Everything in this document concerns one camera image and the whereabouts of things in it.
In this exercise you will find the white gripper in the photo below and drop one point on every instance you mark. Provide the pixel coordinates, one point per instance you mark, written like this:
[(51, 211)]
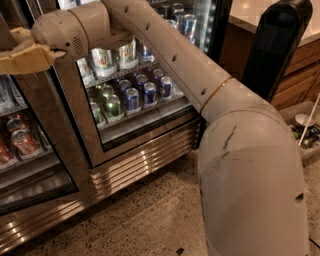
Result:
[(57, 33)]

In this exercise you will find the glass fridge door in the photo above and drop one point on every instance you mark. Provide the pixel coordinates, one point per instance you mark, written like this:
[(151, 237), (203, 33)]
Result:
[(86, 93), (55, 184)]

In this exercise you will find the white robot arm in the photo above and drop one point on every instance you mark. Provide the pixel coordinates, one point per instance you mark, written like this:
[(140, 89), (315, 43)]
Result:
[(251, 173)]

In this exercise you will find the stainless steel display fridge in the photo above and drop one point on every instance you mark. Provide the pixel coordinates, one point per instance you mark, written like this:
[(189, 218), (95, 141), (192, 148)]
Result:
[(111, 176)]

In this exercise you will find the white green can front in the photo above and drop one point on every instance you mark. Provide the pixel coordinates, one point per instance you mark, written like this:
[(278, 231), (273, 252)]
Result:
[(103, 62)]

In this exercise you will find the white green can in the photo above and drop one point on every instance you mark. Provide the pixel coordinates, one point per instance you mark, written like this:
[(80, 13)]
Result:
[(103, 62), (126, 56)]

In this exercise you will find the red soda can rear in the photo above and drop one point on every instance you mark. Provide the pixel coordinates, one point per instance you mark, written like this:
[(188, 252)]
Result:
[(15, 124)]

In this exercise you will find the red soda can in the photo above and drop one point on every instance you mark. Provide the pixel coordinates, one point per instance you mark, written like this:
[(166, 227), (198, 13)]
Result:
[(25, 143), (15, 124)]

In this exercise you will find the white green can right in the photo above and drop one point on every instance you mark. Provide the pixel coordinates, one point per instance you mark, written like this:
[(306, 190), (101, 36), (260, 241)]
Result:
[(126, 56)]

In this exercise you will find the red soda can front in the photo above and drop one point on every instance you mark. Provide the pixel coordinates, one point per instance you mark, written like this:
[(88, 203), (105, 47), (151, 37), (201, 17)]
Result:
[(25, 143)]

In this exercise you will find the green can bottom shelf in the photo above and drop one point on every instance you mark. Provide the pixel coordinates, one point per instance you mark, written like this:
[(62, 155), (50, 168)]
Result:
[(113, 108)]

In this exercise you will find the red can at edge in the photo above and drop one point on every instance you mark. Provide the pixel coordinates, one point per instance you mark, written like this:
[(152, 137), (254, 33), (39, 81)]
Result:
[(7, 157)]

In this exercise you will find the blue can front left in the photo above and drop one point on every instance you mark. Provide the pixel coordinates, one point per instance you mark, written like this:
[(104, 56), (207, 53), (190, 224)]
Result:
[(132, 100)]

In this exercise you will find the tall silver blue can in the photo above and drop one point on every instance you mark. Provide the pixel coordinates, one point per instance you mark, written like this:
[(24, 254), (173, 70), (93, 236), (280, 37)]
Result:
[(145, 54)]

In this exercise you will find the blue can front middle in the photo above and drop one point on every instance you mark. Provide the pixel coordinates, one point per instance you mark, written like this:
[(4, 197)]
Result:
[(150, 94)]

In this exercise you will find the blue can front right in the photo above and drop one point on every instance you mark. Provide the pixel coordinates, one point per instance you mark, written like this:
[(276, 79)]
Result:
[(166, 85)]

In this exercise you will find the tall silver can right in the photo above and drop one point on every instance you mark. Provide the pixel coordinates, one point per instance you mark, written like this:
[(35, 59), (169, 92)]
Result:
[(187, 25)]

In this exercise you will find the black tower fan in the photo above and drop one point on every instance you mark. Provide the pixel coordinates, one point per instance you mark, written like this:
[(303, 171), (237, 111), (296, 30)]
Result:
[(277, 37)]

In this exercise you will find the wooden counter cabinet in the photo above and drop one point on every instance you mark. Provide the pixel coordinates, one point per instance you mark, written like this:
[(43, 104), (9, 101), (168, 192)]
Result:
[(302, 77)]

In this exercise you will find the clear plastic storage bin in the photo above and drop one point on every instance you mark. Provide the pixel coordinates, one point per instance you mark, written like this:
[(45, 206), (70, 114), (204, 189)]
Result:
[(304, 121)]

